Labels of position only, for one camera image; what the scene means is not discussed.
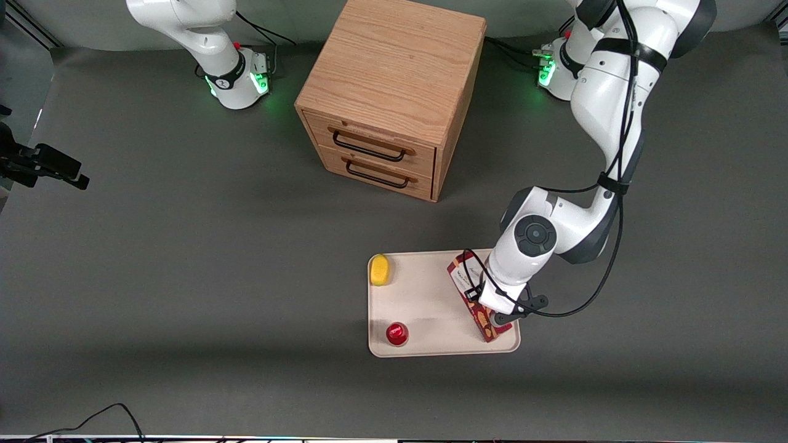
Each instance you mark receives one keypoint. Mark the red cookie box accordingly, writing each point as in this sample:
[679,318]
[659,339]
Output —
[486,326]

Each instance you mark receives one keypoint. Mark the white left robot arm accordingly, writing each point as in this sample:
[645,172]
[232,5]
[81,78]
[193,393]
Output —
[606,92]

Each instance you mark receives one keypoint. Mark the cream rectangular tray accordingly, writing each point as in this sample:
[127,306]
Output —
[431,301]

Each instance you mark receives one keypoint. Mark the small red cup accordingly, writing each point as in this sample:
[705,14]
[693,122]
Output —
[397,334]

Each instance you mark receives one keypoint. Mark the yellow lemon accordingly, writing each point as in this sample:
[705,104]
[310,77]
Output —
[380,271]

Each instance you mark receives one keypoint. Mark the wooden drawer front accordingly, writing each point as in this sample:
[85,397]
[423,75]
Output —
[375,132]
[381,184]

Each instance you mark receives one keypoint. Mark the wooden two-drawer cabinet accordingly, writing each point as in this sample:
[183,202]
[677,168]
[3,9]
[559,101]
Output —
[394,67]

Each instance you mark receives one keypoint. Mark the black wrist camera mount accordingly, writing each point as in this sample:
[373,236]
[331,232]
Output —
[538,301]

